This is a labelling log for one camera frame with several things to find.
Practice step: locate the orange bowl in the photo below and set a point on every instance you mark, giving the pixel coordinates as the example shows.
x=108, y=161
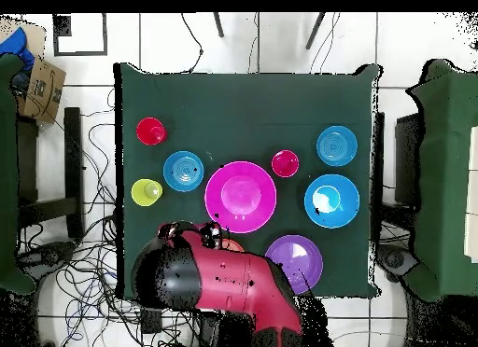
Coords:
x=234, y=245

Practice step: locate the purple bowl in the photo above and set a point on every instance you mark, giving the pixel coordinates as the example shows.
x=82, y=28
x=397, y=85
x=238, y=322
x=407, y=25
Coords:
x=298, y=257

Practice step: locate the large blue bowl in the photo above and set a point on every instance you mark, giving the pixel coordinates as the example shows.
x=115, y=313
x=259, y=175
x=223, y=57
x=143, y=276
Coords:
x=331, y=212

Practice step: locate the large pink bowl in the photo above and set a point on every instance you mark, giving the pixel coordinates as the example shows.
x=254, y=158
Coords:
x=240, y=197

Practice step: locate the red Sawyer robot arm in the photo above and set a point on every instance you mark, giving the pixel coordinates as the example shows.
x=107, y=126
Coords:
x=224, y=280

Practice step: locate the black chair frame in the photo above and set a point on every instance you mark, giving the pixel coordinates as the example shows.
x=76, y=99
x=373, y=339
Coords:
x=73, y=156

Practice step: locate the blue cloth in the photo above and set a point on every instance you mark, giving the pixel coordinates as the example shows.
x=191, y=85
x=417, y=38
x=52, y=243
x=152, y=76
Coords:
x=16, y=44

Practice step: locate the cardboard box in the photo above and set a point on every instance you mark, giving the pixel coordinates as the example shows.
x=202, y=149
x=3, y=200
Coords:
x=43, y=89

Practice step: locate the red cup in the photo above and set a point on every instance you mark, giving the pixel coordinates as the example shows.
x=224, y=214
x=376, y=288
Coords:
x=149, y=132

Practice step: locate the dark grey stand base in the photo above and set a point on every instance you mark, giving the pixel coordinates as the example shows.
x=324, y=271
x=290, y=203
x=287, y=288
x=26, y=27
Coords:
x=48, y=255
x=396, y=259

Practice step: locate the dark tripod leg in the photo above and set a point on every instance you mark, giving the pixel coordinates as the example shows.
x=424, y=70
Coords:
x=314, y=31
x=219, y=25

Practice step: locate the yellow cup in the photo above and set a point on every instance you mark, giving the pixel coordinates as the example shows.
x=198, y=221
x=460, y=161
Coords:
x=143, y=194

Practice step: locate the dark green tablecloth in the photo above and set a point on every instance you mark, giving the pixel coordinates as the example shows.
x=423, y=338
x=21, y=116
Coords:
x=242, y=112

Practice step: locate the green cloth on side table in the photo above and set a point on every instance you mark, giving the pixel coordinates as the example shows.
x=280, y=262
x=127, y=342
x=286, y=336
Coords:
x=444, y=175
x=7, y=175

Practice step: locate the white box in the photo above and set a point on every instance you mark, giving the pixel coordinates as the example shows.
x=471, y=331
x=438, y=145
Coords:
x=473, y=194

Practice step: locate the crimson cup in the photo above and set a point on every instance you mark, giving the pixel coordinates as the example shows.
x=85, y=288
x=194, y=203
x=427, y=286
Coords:
x=285, y=163

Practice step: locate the small blue bowl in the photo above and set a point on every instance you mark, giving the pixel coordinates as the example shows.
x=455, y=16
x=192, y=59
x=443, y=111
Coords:
x=183, y=171
x=337, y=145

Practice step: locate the black power strip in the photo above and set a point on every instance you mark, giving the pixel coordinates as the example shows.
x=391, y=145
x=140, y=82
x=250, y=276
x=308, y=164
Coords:
x=151, y=321

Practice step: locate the black monitor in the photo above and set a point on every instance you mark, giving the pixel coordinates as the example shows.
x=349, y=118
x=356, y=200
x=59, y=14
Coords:
x=407, y=156

